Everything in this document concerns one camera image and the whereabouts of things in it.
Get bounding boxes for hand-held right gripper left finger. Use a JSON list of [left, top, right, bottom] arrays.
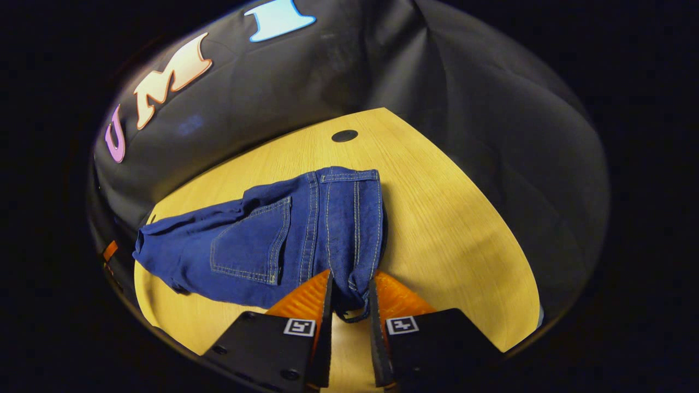
[[202, 270, 334, 391]]

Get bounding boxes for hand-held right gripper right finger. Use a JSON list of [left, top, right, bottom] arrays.
[[369, 270, 506, 388]]

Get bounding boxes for black backdrop cloth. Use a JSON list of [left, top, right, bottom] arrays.
[[90, 0, 609, 328]]

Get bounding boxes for blue denim jeans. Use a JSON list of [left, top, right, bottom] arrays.
[[133, 166, 388, 324]]

